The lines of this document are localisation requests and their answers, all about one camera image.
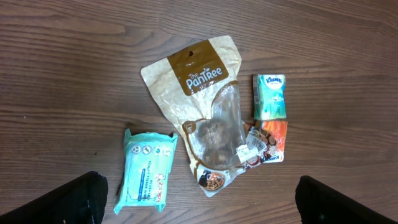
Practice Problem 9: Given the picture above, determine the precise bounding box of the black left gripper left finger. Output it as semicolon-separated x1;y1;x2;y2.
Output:
1;171;108;224

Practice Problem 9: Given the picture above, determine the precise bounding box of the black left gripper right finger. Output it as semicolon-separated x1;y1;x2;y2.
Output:
295;175;397;224

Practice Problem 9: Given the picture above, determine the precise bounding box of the light blue wipes pack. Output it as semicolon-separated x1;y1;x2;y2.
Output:
114;129;178;214

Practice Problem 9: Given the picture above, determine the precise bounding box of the orange small snack packet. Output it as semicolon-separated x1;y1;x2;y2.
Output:
244;120;288;167

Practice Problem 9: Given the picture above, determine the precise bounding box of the teal tissue pocket pack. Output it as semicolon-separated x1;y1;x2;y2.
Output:
252;74;287;121

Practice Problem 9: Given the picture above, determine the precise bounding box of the beige brown snack bag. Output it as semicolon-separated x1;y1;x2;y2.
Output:
141;35;262;197

